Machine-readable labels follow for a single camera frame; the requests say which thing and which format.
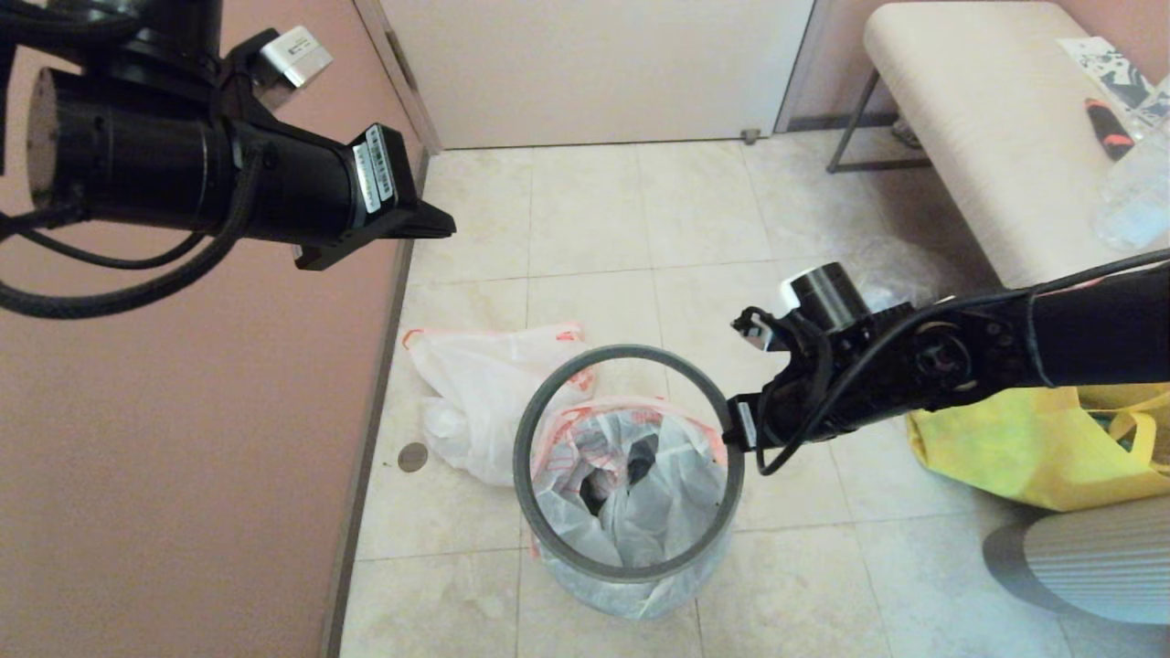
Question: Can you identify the white plastic bag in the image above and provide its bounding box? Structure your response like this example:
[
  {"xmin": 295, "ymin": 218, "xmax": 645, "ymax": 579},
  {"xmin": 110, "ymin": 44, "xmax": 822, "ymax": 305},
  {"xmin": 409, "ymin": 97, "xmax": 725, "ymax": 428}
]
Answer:
[{"xmin": 402, "ymin": 323, "xmax": 600, "ymax": 487}]

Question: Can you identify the orange print plastic bag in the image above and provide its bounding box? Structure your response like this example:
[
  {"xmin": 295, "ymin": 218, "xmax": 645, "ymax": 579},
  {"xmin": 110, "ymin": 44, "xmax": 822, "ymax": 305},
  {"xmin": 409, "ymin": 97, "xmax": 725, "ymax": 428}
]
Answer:
[{"xmin": 528, "ymin": 395, "xmax": 738, "ymax": 621}]

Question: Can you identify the dark grey bin ring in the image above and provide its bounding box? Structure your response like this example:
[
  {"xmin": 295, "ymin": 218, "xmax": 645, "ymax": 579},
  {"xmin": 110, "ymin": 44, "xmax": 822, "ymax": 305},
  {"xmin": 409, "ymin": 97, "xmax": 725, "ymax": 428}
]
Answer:
[{"xmin": 514, "ymin": 345, "xmax": 746, "ymax": 583}]

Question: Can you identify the clear bag with dark items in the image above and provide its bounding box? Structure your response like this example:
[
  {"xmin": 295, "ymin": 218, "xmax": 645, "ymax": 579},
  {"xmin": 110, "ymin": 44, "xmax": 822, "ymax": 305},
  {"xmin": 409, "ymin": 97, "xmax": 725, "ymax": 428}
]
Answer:
[{"xmin": 846, "ymin": 239, "xmax": 961, "ymax": 312}]

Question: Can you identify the yellow fabric tote bag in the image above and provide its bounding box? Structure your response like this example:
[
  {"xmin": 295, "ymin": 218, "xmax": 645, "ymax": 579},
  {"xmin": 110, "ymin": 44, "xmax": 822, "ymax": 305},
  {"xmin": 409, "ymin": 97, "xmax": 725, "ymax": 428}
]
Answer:
[{"xmin": 908, "ymin": 384, "xmax": 1170, "ymax": 513}]

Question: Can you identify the long dark grey baseboard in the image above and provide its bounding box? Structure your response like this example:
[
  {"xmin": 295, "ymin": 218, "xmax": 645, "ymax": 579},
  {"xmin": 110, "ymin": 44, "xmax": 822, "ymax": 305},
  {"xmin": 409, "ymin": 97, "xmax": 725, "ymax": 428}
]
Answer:
[{"xmin": 320, "ymin": 149, "xmax": 431, "ymax": 658}]

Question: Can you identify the white door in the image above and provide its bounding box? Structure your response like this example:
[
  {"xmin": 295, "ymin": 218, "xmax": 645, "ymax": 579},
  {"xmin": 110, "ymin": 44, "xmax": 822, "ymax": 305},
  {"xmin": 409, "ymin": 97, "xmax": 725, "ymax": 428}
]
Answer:
[{"xmin": 379, "ymin": 0, "xmax": 814, "ymax": 152}]

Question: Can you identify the short dark grey baseboard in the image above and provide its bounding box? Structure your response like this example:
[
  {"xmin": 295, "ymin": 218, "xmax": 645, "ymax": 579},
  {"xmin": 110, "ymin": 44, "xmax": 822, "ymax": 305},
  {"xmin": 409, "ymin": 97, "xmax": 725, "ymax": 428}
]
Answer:
[{"xmin": 784, "ymin": 111, "xmax": 897, "ymax": 136}]

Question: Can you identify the beige wood grain table top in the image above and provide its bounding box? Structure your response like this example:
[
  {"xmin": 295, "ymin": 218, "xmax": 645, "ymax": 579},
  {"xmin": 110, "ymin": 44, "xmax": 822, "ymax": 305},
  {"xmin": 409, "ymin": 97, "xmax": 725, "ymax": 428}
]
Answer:
[{"xmin": 861, "ymin": 3, "xmax": 1170, "ymax": 289}]

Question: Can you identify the white ribbed cylinder object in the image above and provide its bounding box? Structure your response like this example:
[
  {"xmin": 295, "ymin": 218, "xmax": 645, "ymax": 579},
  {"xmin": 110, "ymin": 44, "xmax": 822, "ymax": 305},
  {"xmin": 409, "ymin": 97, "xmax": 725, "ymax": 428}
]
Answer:
[{"xmin": 983, "ymin": 493, "xmax": 1170, "ymax": 627}]

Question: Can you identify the clear plastic bottle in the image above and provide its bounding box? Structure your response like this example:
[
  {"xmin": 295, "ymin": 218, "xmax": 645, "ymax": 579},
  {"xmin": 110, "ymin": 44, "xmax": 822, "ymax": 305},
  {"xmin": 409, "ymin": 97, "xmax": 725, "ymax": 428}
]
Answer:
[{"xmin": 1092, "ymin": 73, "xmax": 1170, "ymax": 252}]

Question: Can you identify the black and orange tool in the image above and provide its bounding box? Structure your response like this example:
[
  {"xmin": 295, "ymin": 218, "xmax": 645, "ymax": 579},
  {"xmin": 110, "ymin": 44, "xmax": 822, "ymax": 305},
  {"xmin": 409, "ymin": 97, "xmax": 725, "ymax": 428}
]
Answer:
[{"xmin": 1080, "ymin": 97, "xmax": 1133, "ymax": 163}]

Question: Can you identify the black and white printed leaflet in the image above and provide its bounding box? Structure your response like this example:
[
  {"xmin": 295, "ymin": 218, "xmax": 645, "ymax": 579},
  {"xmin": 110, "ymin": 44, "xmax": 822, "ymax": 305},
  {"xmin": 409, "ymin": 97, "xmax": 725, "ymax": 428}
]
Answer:
[{"xmin": 1053, "ymin": 37, "xmax": 1154, "ymax": 112}]

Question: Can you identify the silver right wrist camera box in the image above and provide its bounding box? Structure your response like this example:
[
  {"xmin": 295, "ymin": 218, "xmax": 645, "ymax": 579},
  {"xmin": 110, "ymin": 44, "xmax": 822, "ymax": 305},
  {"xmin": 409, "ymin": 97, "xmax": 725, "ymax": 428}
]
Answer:
[{"xmin": 739, "ymin": 311, "xmax": 780, "ymax": 356}]

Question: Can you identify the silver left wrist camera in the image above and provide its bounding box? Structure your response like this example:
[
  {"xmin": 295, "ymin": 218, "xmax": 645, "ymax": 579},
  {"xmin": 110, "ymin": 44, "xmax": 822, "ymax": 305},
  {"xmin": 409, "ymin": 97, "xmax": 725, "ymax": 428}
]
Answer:
[{"xmin": 259, "ymin": 26, "xmax": 335, "ymax": 90}]

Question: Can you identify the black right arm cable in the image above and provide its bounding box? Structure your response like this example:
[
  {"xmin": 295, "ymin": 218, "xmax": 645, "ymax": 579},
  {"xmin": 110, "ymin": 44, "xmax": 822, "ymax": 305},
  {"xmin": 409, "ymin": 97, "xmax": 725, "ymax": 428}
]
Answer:
[{"xmin": 754, "ymin": 249, "xmax": 1170, "ymax": 478}]

